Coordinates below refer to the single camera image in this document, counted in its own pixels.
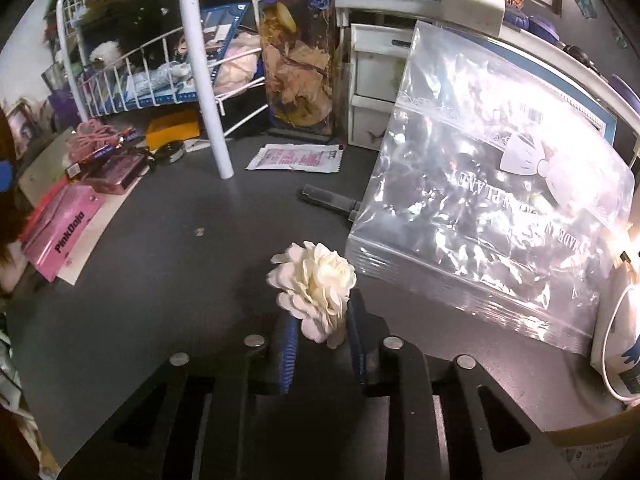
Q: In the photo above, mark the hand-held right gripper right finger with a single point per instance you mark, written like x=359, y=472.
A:
x=357, y=345

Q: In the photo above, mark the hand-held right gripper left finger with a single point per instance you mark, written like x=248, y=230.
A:
x=287, y=355

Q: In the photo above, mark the white fabric flower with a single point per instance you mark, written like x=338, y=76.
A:
x=320, y=280

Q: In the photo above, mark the brown cardboard box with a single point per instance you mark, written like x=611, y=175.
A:
x=600, y=450

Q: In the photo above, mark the black marker pen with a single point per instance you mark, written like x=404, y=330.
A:
x=325, y=197

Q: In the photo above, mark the clear plastic gift bag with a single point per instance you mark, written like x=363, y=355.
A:
x=475, y=210

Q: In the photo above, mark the white pink sachet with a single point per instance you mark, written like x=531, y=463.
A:
x=295, y=157

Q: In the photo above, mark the white paper sheet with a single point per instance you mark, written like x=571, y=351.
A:
x=107, y=230

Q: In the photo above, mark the black round case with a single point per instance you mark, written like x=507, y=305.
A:
x=170, y=152

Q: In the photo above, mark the yellow box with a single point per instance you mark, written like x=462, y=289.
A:
x=172, y=127

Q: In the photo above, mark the pink patterned box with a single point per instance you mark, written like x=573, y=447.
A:
x=62, y=232

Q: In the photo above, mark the white printed bag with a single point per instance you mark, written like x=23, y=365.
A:
x=620, y=340

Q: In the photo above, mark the small white drawer cabinet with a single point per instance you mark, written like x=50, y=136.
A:
x=372, y=75

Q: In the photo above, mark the dried flower snack bag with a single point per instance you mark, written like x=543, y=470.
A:
x=295, y=70

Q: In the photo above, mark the person's hair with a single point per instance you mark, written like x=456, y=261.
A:
x=10, y=225

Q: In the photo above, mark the white mini drawer cabinet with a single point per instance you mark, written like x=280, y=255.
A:
x=390, y=4

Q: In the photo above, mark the small white fluffy toy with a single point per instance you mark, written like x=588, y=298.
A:
x=105, y=52

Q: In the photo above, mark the black plush toy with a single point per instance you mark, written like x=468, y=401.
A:
x=145, y=30

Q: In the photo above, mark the purple round case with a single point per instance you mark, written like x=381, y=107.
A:
x=543, y=28
x=515, y=18

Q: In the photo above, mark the small black clip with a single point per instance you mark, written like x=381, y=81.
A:
x=577, y=54

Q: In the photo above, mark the purple tape roll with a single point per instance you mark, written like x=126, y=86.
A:
x=625, y=91

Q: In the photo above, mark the teal sticker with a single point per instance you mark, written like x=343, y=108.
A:
x=620, y=38
x=585, y=3

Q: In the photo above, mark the pink digital camera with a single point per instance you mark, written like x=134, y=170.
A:
x=115, y=172

